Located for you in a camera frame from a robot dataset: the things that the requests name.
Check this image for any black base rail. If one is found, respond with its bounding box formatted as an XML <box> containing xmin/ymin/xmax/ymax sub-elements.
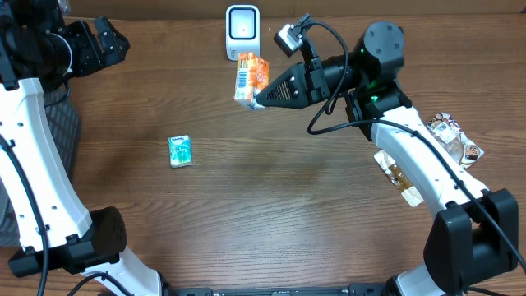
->
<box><xmin>171</xmin><ymin>283</ymin><xmax>388</xmax><ymax>296</ymax></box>

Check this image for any white barcode scanner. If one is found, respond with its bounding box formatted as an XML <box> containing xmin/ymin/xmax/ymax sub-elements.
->
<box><xmin>225</xmin><ymin>4</ymin><xmax>261</xmax><ymax>61</ymax></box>

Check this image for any grey plastic mesh basket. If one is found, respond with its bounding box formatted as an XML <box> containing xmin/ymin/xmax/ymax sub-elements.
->
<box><xmin>1</xmin><ymin>89</ymin><xmax>81</xmax><ymax>247</ymax></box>

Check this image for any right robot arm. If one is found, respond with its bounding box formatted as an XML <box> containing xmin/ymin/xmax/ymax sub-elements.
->
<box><xmin>256</xmin><ymin>16</ymin><xmax>525</xmax><ymax>295</ymax></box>

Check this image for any orange tissue pack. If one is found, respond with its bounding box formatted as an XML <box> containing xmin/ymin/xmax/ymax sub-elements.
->
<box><xmin>233</xmin><ymin>53</ymin><xmax>270</xmax><ymax>110</ymax></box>

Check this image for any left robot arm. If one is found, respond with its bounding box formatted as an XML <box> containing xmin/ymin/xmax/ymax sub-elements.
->
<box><xmin>1</xmin><ymin>1</ymin><xmax>173</xmax><ymax>295</ymax></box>

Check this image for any beige paper pouch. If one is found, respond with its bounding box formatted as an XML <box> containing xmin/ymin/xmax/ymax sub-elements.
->
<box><xmin>374</xmin><ymin>112</ymin><xmax>484</xmax><ymax>207</ymax></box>

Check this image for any blue white package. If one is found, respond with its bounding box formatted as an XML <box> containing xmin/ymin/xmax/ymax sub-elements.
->
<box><xmin>168</xmin><ymin>135</ymin><xmax>192</xmax><ymax>169</ymax></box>

